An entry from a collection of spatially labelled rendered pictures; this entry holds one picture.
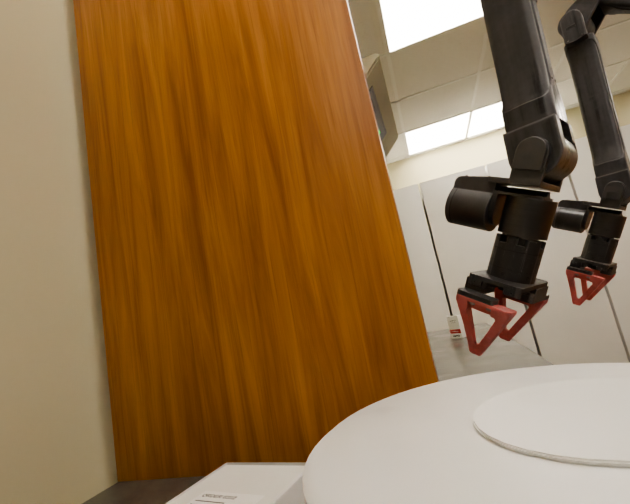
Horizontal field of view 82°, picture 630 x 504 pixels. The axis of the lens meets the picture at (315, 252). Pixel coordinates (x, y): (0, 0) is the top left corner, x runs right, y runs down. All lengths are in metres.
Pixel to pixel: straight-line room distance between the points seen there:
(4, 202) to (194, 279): 0.29
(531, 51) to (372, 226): 0.28
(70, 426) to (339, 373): 0.41
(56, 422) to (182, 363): 0.19
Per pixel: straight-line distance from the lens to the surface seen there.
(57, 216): 0.73
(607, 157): 1.01
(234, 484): 0.44
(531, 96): 0.53
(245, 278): 0.53
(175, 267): 0.59
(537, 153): 0.49
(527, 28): 0.57
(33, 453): 0.66
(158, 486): 0.63
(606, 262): 1.01
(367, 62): 0.66
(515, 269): 0.51
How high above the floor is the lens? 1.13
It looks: 10 degrees up
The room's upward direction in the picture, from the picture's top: 11 degrees counter-clockwise
